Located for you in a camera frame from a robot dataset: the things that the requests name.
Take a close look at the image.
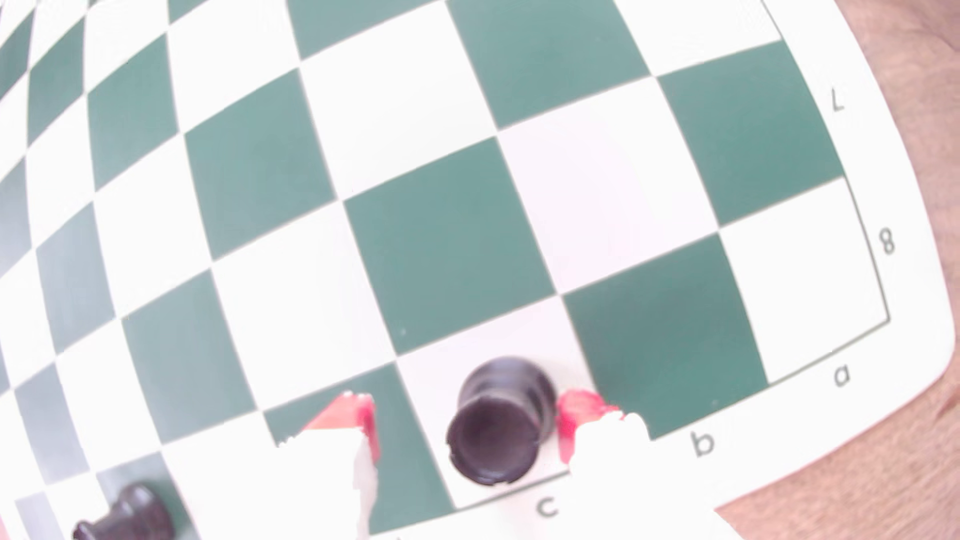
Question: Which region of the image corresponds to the green and white chess mat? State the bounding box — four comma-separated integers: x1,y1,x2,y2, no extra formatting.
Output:
0,0,955,540

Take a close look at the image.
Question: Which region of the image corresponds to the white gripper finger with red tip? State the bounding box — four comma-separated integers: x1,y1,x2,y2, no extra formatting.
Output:
556,388,744,540
276,391,381,540

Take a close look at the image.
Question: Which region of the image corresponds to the black chess rook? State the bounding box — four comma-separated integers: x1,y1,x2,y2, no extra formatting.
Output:
72,483,177,540
446,357,558,486

